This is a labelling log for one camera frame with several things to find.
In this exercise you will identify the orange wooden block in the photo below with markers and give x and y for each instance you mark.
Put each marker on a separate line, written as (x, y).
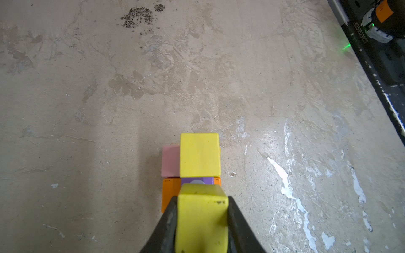
(171, 188)

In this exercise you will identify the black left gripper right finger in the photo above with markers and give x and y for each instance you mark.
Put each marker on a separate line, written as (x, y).
(241, 238)

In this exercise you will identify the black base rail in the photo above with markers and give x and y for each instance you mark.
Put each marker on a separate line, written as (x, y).
(376, 32)

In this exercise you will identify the pink wooden block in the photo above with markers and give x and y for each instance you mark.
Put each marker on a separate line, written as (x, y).
(170, 166)

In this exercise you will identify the lime green wooden cube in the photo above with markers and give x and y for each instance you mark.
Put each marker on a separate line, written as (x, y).
(199, 155)

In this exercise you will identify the yellow-green small cube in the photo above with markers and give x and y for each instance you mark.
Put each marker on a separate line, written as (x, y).
(202, 225)

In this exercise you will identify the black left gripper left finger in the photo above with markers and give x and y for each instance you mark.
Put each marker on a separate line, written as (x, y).
(162, 239)

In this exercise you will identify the purple number block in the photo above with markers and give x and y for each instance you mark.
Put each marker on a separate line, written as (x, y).
(198, 180)

